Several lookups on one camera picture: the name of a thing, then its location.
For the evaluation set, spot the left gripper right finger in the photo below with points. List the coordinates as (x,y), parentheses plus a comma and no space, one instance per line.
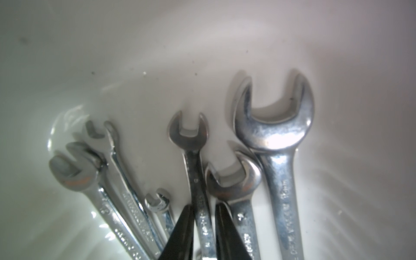
(228,242)

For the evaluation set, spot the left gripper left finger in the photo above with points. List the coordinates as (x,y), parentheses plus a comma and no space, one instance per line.
(180,243)

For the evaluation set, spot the silver combination wrench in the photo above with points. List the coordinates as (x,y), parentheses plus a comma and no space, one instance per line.
(237,192)

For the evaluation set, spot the small silver wrench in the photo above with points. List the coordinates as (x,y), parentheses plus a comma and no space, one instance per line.
(191,142)

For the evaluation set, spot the large silver wrench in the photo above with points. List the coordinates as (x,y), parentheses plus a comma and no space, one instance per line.
(274,143)

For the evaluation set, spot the white plastic storage box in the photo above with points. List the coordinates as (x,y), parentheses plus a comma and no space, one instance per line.
(137,63)

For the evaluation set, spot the tiny silver wrench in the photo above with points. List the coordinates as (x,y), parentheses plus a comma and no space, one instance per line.
(160,204)

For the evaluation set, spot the silver wrench pair left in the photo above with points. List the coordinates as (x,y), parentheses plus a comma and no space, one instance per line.
(84,175)

